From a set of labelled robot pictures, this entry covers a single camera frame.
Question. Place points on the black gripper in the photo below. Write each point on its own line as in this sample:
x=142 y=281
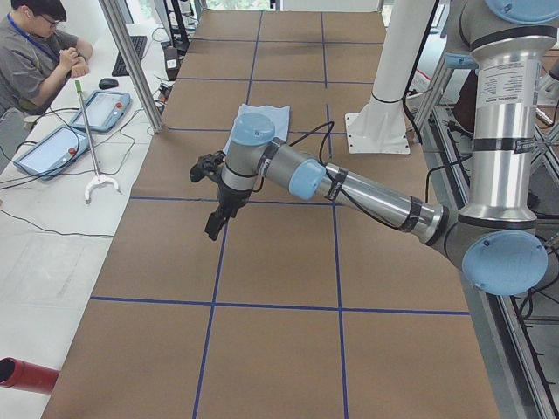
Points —
x=231 y=199

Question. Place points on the light blue t-shirt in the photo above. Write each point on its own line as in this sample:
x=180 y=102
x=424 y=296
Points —
x=279 y=120

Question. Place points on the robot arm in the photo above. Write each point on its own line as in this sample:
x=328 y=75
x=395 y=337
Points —
x=492 y=238

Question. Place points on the metal reacher grabber tool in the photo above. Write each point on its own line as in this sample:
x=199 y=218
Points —
x=99 y=178

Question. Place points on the far teach pendant tablet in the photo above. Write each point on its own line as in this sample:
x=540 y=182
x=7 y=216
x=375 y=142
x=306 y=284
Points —
x=104 y=109

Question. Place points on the teach pendant tablet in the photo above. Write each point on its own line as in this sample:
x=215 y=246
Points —
x=104 y=109
x=52 y=155

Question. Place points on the black box with label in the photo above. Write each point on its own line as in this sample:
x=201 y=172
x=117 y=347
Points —
x=172 y=62

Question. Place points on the near teach pendant tablet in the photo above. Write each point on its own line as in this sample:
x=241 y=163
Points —
x=52 y=155

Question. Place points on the black computer mouse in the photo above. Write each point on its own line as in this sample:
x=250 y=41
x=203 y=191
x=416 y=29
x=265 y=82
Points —
x=108 y=83

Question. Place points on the seated person in grey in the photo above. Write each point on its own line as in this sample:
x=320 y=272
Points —
x=37 y=58

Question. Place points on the red cylinder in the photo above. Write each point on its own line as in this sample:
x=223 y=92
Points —
x=26 y=376

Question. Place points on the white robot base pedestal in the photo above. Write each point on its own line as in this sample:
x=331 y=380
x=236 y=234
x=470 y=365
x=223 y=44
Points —
x=379 y=128

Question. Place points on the grey aluminium frame post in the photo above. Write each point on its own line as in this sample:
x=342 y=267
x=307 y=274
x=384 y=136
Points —
x=117 y=26

